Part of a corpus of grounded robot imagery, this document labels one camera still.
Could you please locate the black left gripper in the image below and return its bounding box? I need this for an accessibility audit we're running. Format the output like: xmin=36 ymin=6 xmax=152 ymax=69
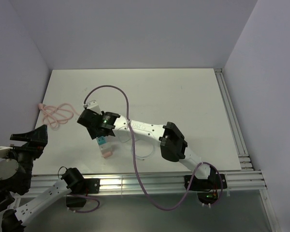
xmin=2 ymin=124 xmax=48 ymax=190

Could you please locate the blue charger plug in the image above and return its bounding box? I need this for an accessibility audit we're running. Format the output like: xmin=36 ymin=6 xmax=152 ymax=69
xmin=96 ymin=136 xmax=107 ymax=146

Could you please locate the thin light blue cable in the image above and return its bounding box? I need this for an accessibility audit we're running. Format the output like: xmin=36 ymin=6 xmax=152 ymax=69
xmin=118 ymin=135 xmax=158 ymax=161

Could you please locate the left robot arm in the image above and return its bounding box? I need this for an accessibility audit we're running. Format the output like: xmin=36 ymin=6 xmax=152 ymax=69
xmin=0 ymin=125 xmax=85 ymax=232

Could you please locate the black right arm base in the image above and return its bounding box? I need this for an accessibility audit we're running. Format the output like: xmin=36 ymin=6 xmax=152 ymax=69
xmin=189 ymin=174 xmax=228 ymax=191

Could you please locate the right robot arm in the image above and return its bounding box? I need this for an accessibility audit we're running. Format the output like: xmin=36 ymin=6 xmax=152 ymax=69
xmin=77 ymin=109 xmax=217 ymax=189

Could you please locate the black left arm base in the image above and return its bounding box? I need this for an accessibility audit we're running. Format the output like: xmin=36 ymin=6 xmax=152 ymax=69
xmin=65 ymin=178 xmax=100 ymax=212

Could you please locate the pink power strip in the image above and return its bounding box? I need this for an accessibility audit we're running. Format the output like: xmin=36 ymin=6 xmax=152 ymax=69
xmin=102 ymin=151 xmax=113 ymax=159

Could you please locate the pink power strip cord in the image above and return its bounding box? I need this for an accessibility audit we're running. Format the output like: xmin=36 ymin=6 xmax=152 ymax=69
xmin=37 ymin=102 xmax=82 ymax=131

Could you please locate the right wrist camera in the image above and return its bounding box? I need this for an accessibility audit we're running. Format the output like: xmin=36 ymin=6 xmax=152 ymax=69
xmin=84 ymin=100 xmax=102 ymax=115

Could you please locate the aluminium table rail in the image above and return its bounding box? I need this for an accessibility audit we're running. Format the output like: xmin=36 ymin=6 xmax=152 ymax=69
xmin=4 ymin=69 xmax=281 ymax=232

